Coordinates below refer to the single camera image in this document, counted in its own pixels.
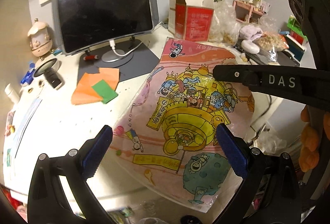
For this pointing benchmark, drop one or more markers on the pink round figurine lamp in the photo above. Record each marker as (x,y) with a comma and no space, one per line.
(40,38)

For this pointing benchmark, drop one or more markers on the dark blue book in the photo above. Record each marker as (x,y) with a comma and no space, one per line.
(294,46)

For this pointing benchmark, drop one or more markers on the pink storage rack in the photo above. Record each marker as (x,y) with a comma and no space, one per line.
(245,11)

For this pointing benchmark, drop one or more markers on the small orange paper sheet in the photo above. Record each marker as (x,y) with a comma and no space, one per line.
(110,74)

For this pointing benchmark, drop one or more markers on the green box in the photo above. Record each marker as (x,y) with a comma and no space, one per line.
(296,30)

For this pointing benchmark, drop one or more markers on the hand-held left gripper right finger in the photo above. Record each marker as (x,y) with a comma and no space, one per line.
(232,151)

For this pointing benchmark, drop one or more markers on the black desk mat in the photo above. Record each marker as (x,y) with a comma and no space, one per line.
(144,58)

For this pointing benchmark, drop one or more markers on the crumpled clear wrapper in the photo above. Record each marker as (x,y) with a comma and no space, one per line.
(269,138)

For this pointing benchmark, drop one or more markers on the white tube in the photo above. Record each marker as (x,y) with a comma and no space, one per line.
(11,93)

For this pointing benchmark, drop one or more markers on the white paper sheet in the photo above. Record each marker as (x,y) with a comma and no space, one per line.
(24,128)

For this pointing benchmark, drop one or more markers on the cartoon printed plastic bag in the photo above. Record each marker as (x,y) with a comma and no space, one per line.
(178,110)

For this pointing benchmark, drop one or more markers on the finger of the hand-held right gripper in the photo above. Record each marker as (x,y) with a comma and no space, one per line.
(257,78)

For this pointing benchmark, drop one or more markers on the round mirror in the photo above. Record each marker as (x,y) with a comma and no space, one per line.
(46,67)

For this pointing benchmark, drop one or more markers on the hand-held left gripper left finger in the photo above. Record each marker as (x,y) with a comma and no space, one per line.
(96,151)

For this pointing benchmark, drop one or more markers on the small black device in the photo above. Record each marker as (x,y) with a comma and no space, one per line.
(54,79)

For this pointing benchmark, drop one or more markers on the person's right hand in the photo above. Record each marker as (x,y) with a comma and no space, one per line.
(310,146)

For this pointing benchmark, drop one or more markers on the white round case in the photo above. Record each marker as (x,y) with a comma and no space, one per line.
(250,46)

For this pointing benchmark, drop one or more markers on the red and white cardboard box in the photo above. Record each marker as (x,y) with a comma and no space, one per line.
(193,20)

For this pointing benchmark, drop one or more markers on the purple cloth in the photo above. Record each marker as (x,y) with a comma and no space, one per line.
(250,32)

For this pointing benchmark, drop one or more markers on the large orange paper sheet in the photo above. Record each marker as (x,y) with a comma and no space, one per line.
(83,89)

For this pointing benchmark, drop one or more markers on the orange bag of nuts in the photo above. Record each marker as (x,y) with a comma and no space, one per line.
(270,43)

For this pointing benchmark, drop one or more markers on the green paper sheet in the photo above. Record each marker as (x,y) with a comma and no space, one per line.
(104,91)

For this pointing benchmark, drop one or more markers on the silver tablet stand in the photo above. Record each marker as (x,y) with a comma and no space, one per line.
(113,57)

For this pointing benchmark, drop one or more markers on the clear bag of snacks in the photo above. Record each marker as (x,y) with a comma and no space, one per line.
(224,25)

